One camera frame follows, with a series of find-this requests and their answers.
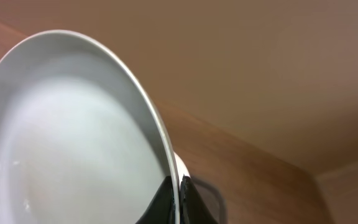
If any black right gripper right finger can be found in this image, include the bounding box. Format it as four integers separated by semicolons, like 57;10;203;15
179;175;218;224

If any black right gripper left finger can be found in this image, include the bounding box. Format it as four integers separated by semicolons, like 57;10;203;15
136;176;175;224

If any white plate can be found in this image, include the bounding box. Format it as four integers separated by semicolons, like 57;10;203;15
174;153;191;187

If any pale blue rimmed plate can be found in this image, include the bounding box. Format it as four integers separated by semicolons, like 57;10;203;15
0;30;180;223

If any dark brown serving tray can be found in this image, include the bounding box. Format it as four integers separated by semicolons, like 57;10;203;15
191;175;228;224

